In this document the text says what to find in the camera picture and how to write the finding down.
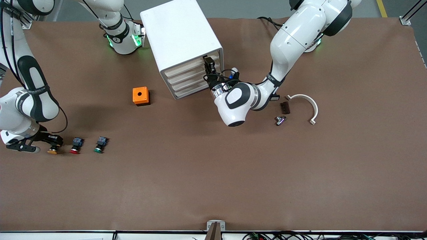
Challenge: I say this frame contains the black cable bundle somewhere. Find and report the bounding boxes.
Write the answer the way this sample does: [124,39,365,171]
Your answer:
[244,231,427,240]

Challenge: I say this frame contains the aluminium corner profile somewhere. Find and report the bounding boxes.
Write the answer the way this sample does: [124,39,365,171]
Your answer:
[400,0,427,26]

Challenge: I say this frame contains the white curved plastic clamp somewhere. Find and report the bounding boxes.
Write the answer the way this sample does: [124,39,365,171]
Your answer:
[286,94,319,126]

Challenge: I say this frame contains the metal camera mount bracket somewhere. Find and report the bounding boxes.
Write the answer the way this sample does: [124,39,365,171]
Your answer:
[206,220,226,240]

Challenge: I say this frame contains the green push button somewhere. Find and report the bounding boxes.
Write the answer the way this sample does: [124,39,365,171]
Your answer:
[93,136,109,154]

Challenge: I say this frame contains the black base cable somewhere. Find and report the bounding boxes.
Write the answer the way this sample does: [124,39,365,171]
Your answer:
[257,17,284,30]

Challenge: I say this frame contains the orange button enclosure box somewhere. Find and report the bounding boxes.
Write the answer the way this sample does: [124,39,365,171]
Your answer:
[132,87,151,106]

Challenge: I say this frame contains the red push button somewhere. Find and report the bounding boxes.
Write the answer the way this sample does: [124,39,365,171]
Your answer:
[69,137,85,155]

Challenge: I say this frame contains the aluminium frame profile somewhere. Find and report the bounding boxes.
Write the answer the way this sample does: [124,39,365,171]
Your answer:
[20,13,34,30]

